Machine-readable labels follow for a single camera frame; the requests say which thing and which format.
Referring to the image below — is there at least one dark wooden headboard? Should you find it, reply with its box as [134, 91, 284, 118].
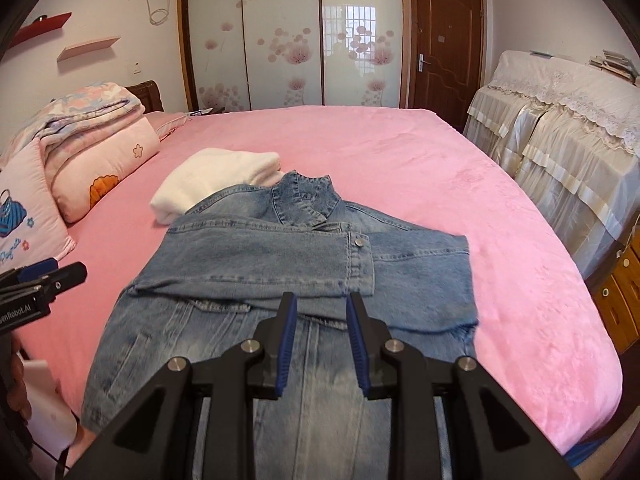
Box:
[124, 80, 166, 113]

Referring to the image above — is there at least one white folded garment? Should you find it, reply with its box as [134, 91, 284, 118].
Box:
[150, 147, 286, 226]

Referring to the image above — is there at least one pink handbag print pillow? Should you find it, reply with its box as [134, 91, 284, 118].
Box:
[0, 140, 77, 273]

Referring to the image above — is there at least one white power cable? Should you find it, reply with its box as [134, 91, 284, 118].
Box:
[145, 0, 173, 26]

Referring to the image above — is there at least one blue cloth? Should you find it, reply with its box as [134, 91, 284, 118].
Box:
[565, 430, 616, 466]

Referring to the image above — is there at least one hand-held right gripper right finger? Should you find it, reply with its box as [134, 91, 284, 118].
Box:
[346, 291, 581, 480]

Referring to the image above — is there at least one red wall shelf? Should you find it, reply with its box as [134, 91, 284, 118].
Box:
[7, 12, 72, 51]

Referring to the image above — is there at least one person's left hand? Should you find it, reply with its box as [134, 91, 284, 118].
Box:
[7, 337, 28, 413]

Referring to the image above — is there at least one stack of books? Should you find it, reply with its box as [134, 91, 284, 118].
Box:
[587, 49, 638, 83]

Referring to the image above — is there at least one white bedside furniture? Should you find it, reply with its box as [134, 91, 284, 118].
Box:
[20, 357, 83, 453]

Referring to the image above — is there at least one floral sliding door wardrobe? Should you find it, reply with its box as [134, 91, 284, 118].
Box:
[177, 0, 413, 113]

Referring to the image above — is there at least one wooden drawer cabinet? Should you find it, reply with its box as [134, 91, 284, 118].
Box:
[587, 237, 640, 356]

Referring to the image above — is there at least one pink flat pillow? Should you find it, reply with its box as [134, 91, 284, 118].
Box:
[144, 111, 193, 141]

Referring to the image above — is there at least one pastel floral folded quilt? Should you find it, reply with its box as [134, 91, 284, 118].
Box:
[0, 81, 147, 171]

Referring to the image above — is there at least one cream satin ruffled cover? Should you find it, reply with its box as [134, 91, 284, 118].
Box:
[462, 85, 640, 271]

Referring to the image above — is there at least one brown wooden door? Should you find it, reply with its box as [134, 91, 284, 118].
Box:
[407, 0, 486, 133]

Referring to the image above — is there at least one pink wall shelf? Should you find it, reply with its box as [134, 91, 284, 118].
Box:
[56, 36, 122, 62]

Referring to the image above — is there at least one blue denim jacket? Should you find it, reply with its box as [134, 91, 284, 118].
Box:
[80, 170, 478, 480]

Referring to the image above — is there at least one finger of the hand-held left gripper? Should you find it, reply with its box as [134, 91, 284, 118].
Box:
[0, 257, 58, 288]
[35, 261, 88, 306]

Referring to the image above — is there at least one pink bed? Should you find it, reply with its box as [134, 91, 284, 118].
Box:
[20, 105, 623, 461]

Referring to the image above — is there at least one pink cartoon pillow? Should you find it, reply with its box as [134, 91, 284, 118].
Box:
[51, 115, 162, 224]

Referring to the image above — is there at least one cream lace cloth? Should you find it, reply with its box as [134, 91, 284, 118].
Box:
[487, 50, 640, 156]

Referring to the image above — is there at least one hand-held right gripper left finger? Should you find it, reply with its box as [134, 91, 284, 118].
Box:
[65, 291, 299, 480]

